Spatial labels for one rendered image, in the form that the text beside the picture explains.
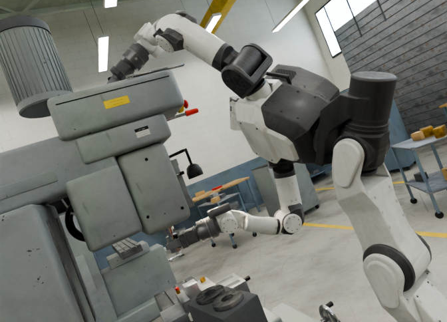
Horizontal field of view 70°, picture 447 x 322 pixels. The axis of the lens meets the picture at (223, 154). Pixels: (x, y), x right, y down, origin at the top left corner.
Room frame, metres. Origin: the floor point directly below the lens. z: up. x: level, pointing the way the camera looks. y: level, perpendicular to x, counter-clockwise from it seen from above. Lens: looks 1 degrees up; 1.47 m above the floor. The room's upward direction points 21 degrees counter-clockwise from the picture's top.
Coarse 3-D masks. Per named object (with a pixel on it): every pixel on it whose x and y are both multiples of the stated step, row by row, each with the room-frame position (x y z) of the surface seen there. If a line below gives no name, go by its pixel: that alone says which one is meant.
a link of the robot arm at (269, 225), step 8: (256, 216) 1.33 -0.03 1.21; (280, 216) 1.34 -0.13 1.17; (256, 224) 1.30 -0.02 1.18; (264, 224) 1.31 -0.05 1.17; (272, 224) 1.31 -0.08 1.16; (280, 224) 1.32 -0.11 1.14; (264, 232) 1.32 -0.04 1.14; (272, 232) 1.32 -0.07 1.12; (280, 232) 1.32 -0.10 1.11; (288, 232) 1.30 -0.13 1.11
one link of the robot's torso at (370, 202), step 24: (336, 144) 0.90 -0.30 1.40; (360, 144) 0.86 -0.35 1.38; (336, 168) 0.92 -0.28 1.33; (360, 168) 0.87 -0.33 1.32; (384, 168) 0.98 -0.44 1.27; (336, 192) 0.96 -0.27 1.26; (360, 192) 0.90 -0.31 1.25; (384, 192) 0.94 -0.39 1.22; (360, 216) 0.95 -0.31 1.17; (384, 216) 0.90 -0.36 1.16; (360, 240) 0.98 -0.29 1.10; (384, 240) 0.91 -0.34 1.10; (408, 240) 0.92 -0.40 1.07; (408, 264) 0.87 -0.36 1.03; (408, 288) 0.89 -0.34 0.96
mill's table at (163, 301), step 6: (180, 282) 1.82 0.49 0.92; (168, 288) 1.80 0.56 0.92; (174, 288) 1.81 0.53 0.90; (180, 288) 1.72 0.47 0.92; (156, 294) 1.78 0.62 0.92; (162, 294) 1.74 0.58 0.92; (168, 294) 1.70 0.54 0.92; (174, 294) 1.67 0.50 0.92; (156, 300) 1.69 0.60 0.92; (162, 300) 1.65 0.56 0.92; (168, 300) 1.66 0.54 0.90; (174, 300) 1.59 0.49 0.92; (162, 306) 1.57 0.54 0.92; (168, 306) 1.54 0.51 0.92
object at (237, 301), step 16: (208, 288) 1.01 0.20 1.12; (224, 288) 0.98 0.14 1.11; (192, 304) 0.97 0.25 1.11; (208, 304) 0.92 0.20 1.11; (224, 304) 0.85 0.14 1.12; (240, 304) 0.85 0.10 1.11; (256, 304) 0.86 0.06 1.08; (208, 320) 0.88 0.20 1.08; (224, 320) 0.80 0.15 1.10; (240, 320) 0.83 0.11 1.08; (256, 320) 0.85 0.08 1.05
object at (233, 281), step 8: (224, 280) 1.39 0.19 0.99; (232, 280) 1.36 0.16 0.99; (240, 280) 1.32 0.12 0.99; (240, 288) 1.29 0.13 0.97; (248, 288) 1.30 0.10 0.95; (176, 296) 1.32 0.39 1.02; (184, 296) 1.27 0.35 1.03; (176, 304) 1.34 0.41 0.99; (184, 304) 1.21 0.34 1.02; (160, 312) 1.32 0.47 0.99; (168, 312) 1.29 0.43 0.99; (176, 312) 1.26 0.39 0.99; (184, 312) 1.23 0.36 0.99; (168, 320) 1.21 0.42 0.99; (176, 320) 1.20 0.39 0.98; (184, 320) 1.21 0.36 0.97
